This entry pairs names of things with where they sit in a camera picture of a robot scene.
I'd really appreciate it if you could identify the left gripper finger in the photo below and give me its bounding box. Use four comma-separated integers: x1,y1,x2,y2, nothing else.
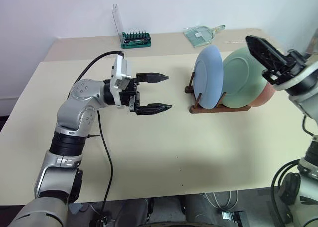
135,72,170,85
135,103,173,117

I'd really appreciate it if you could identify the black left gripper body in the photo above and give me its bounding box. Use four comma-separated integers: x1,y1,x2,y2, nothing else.
118,78,140,115

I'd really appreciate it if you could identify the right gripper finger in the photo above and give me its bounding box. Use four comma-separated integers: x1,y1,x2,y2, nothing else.
247,41,287,71
245,35,291,61

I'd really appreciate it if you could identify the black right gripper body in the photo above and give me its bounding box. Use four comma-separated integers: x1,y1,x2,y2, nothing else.
262,50,308,86

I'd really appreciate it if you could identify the green plate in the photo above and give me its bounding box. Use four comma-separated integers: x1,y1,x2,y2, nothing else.
221,47,269,109

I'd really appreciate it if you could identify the pink plate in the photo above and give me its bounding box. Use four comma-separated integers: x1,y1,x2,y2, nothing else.
248,81,276,108

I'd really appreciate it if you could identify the blue plate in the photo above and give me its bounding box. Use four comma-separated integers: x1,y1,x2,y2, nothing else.
193,45,224,110

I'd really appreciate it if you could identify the wooden dish rack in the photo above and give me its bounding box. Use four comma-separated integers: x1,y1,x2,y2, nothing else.
184,72,251,114

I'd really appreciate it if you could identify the green screwdriver bit set case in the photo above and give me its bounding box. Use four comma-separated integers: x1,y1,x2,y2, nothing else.
111,4,152,49

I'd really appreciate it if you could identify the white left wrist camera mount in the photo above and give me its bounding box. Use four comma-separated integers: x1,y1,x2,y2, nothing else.
109,53,134,109

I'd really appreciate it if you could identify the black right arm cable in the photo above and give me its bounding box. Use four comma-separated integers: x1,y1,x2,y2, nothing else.
270,114,315,227

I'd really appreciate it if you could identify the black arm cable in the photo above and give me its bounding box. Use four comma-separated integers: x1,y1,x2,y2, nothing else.
73,50,125,223
270,114,315,227

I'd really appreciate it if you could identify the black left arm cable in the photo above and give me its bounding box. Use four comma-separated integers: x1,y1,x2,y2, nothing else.
73,50,125,223

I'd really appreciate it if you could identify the white cable loop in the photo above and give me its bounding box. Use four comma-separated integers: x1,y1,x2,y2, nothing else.
206,191,239,210

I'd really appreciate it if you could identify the metal bracket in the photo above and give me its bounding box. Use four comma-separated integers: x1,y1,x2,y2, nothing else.
221,211,249,225

